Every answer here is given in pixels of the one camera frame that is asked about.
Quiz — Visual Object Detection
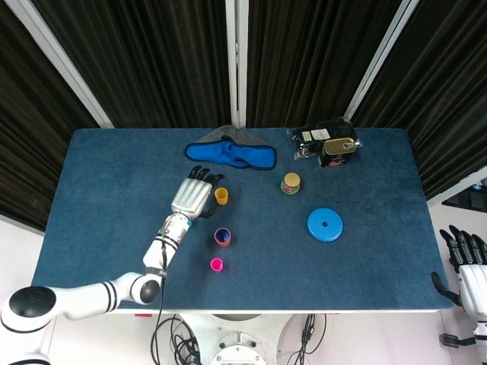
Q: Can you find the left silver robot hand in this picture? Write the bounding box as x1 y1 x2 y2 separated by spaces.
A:
170 166 225 222

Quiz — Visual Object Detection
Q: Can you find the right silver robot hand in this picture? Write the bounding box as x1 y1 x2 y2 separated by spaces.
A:
431 224 487 327

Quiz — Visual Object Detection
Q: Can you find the yellow plastic cup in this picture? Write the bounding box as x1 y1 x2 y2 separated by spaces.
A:
214 186 231 207

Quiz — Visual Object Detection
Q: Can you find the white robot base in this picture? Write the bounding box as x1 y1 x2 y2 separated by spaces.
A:
178 313 301 365

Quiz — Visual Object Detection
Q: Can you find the blue and grey cloth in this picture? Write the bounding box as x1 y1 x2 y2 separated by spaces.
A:
184 124 278 172

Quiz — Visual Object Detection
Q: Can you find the black screen device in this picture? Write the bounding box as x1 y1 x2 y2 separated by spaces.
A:
443 182 487 211

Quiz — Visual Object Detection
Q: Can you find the small jar with gold lid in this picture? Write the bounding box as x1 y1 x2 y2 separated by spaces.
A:
280 172 304 195

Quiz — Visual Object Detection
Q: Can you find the blue disc with hole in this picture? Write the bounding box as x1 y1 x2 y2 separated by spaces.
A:
307 207 344 243

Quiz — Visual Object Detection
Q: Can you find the black plastic-wrapped package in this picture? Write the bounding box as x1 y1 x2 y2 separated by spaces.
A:
291 119 363 159

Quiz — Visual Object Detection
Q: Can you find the blue fabric table cover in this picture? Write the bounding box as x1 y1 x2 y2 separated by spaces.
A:
30 128 454 311

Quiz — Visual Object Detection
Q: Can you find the black pleated curtain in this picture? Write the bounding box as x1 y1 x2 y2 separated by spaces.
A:
246 0 404 129
0 0 100 233
30 0 233 129
352 0 487 201

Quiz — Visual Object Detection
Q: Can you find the black luncheon meat can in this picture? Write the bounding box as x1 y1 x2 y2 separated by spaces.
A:
317 137 358 169

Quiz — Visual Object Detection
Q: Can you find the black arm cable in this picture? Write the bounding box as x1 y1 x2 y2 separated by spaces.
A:
150 224 170 365

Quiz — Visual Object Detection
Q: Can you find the white frame post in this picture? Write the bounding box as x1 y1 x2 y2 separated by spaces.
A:
224 0 249 129
425 166 487 208
344 0 414 121
3 0 114 129

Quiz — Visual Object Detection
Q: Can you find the white table frame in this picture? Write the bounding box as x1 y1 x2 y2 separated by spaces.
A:
37 306 454 316

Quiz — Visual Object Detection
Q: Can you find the black cable bundle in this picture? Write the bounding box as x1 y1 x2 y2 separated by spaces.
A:
167 314 202 365
285 313 328 365

